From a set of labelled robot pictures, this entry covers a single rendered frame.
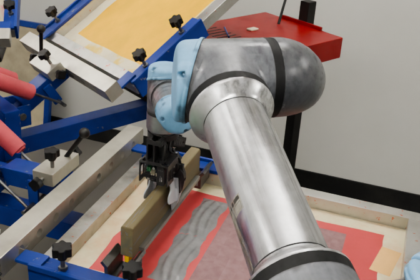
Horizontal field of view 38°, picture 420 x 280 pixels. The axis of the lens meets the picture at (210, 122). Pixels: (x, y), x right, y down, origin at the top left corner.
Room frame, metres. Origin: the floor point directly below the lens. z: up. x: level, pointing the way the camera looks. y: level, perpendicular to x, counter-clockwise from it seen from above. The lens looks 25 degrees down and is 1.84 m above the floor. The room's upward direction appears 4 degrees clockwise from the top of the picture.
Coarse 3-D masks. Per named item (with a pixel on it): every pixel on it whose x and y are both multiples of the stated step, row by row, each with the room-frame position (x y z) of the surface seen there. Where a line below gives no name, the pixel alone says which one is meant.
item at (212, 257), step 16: (112, 240) 1.21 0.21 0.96; (160, 240) 1.22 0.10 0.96; (144, 256) 1.16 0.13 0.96; (160, 256) 1.16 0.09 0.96; (208, 256) 1.17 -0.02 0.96; (224, 256) 1.18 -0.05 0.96; (240, 256) 1.18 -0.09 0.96; (144, 272) 1.10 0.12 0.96; (192, 272) 1.11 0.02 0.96; (208, 272) 1.11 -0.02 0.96; (224, 272) 1.12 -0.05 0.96; (240, 272) 1.12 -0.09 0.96
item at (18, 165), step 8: (16, 160) 1.41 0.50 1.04; (24, 160) 1.42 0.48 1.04; (8, 168) 1.37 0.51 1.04; (16, 168) 1.37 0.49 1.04; (24, 168) 1.37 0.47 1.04; (32, 168) 1.38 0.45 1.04; (8, 176) 1.37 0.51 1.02; (16, 176) 1.36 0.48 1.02; (24, 176) 1.35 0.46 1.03; (32, 176) 1.35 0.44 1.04; (8, 184) 1.37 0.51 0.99; (16, 184) 1.36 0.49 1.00; (24, 184) 1.35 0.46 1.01; (56, 184) 1.32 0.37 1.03; (40, 192) 1.34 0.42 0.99; (48, 192) 1.33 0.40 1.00
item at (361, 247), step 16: (192, 192) 1.45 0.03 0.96; (192, 208) 1.37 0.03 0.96; (176, 224) 1.29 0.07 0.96; (224, 224) 1.31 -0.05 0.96; (320, 224) 1.33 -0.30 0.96; (336, 224) 1.34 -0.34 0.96; (208, 240) 1.24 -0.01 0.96; (224, 240) 1.24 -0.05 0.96; (336, 240) 1.27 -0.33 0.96; (352, 240) 1.27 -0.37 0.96; (368, 240) 1.28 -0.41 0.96; (352, 256) 1.21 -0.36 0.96; (368, 256) 1.21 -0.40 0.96; (368, 272) 1.15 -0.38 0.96
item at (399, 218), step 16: (128, 176) 1.45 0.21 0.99; (112, 192) 1.37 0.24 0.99; (128, 192) 1.41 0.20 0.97; (304, 192) 1.43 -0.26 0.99; (320, 192) 1.43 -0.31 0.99; (96, 208) 1.29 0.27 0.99; (112, 208) 1.32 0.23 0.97; (320, 208) 1.40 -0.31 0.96; (336, 208) 1.39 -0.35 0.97; (352, 208) 1.38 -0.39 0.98; (368, 208) 1.37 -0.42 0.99; (384, 208) 1.37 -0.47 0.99; (80, 224) 1.22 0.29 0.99; (96, 224) 1.24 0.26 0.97; (384, 224) 1.35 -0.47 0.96; (400, 224) 1.34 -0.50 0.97; (416, 224) 1.31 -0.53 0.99; (64, 240) 1.15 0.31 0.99; (80, 240) 1.17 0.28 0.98; (416, 240) 1.24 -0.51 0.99
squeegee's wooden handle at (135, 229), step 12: (192, 156) 1.41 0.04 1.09; (192, 168) 1.40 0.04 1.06; (156, 192) 1.22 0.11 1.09; (168, 192) 1.25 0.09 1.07; (144, 204) 1.16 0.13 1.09; (156, 204) 1.18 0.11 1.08; (168, 204) 1.25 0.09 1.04; (132, 216) 1.11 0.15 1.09; (144, 216) 1.12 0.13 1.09; (156, 216) 1.18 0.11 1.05; (132, 228) 1.07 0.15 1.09; (144, 228) 1.12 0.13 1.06; (132, 240) 1.07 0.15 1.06; (132, 252) 1.07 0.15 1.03
